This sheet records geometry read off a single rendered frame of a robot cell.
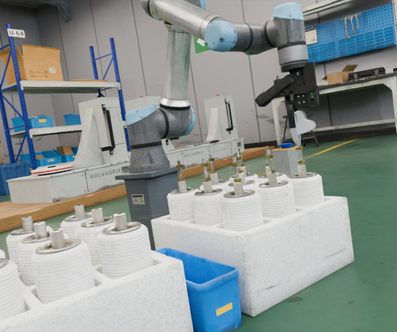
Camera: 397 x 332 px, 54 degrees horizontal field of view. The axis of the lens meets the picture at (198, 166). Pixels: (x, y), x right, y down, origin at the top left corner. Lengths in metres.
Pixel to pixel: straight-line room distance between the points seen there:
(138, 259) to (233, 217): 0.27
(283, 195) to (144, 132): 0.60
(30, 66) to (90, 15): 3.55
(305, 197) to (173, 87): 0.65
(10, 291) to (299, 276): 0.63
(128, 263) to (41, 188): 2.23
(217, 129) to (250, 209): 3.76
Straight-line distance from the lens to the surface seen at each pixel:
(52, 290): 0.71
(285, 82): 1.07
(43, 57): 6.29
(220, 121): 4.70
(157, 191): 1.36
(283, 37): 1.08
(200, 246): 0.97
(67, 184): 2.91
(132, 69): 8.38
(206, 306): 0.81
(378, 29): 5.94
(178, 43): 1.42
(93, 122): 3.31
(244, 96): 6.76
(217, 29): 1.03
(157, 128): 1.41
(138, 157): 1.38
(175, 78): 1.44
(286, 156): 1.31
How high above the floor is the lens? 0.41
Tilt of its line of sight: 5 degrees down
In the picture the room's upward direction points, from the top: 9 degrees counter-clockwise
